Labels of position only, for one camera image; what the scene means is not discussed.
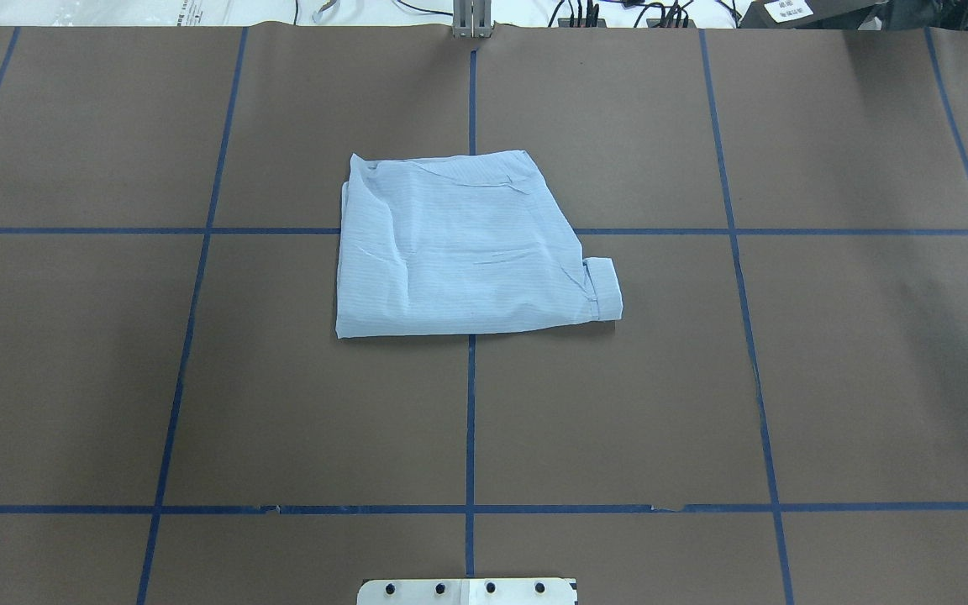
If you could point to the light blue button shirt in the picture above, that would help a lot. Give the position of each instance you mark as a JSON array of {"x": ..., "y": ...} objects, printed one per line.
[{"x": 466, "y": 244}]

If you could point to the aluminium frame post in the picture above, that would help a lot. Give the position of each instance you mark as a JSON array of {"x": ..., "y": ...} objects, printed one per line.
[{"x": 472, "y": 19}]

